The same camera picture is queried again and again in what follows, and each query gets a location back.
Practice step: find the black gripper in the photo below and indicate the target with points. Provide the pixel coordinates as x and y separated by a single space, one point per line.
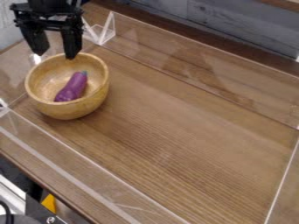
37 16

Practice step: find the brown wooden bowl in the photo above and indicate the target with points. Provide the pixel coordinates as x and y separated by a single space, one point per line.
48 77

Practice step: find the purple toy eggplant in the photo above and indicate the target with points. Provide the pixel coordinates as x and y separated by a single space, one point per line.
72 90

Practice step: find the clear acrylic table barrier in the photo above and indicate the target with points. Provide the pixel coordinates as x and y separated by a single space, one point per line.
191 145

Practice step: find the yellow sticker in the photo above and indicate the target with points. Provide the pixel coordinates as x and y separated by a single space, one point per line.
49 203

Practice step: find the black metal equipment base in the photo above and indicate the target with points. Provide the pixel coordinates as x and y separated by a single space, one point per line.
36 211

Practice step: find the clear acrylic corner bracket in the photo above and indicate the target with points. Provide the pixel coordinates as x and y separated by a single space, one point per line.
99 34

